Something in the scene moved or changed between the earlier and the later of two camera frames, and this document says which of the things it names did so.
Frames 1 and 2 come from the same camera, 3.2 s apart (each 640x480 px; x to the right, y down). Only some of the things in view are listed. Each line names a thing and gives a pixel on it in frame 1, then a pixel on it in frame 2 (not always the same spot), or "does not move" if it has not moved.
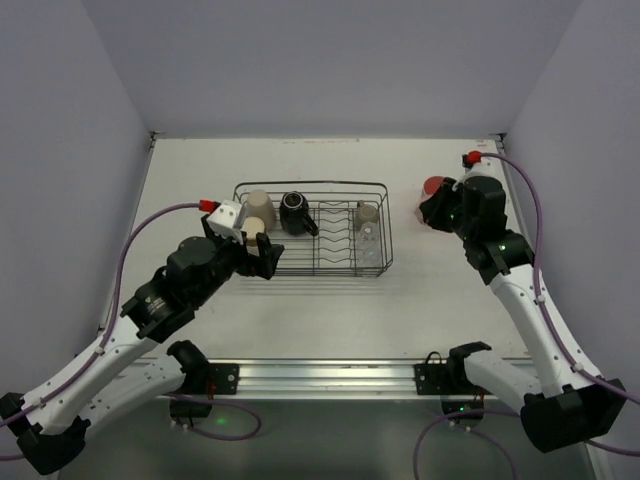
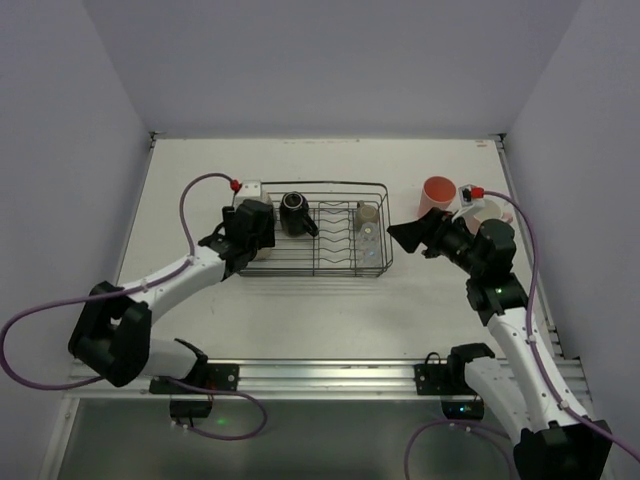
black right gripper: x=439 y=209 to x=433 y=233
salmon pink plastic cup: x=428 y=189 does not move
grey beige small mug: x=365 y=213 does not move
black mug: x=295 y=218 does not move
